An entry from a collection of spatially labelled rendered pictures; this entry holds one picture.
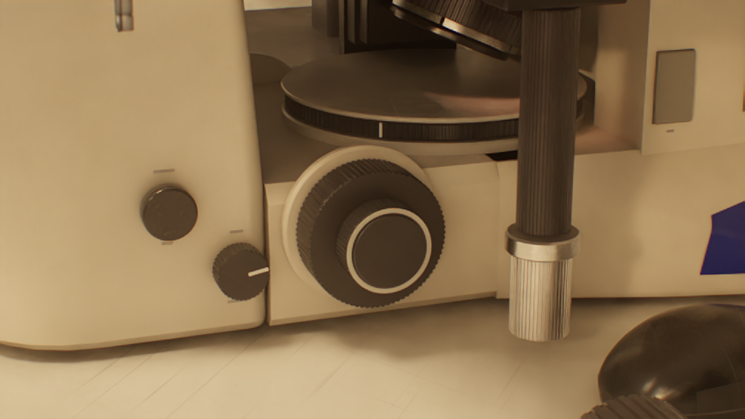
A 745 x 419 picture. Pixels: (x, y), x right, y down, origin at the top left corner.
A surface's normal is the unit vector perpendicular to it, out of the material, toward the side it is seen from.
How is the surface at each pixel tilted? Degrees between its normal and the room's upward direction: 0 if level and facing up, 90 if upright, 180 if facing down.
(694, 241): 81
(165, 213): 90
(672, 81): 90
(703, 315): 8
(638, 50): 90
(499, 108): 0
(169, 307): 90
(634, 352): 44
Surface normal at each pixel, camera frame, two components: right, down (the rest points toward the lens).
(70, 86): 0.20, 0.31
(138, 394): 0.00, -0.95
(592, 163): 0.22, -0.41
